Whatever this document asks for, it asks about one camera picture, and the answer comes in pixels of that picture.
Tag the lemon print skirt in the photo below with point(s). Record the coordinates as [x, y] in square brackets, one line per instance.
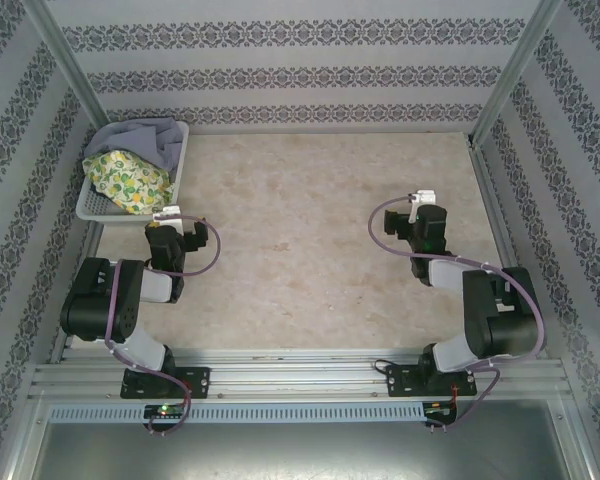
[125, 180]

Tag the lavender skirt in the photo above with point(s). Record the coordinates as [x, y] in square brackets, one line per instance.
[130, 135]

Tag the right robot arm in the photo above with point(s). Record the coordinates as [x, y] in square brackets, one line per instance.
[500, 320]

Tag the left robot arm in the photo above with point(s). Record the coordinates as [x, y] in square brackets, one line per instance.
[87, 300]

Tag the white plastic basket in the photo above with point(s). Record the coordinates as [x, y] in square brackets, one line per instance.
[87, 207]

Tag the circuit board with green light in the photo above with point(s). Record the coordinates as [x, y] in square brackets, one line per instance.
[165, 411]

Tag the small circuit board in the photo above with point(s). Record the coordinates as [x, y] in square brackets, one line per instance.
[439, 409]

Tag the grey metal sheet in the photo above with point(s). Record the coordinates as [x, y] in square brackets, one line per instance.
[300, 450]

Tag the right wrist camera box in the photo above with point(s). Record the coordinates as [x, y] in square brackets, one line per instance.
[424, 196]

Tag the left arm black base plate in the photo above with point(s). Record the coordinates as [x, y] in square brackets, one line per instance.
[200, 382]

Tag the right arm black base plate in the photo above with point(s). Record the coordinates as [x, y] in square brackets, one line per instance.
[400, 382]

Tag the aluminium mounting rail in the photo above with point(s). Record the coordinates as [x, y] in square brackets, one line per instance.
[290, 375]

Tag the aluminium corner post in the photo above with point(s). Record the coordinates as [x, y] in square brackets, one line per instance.
[60, 50]
[525, 50]

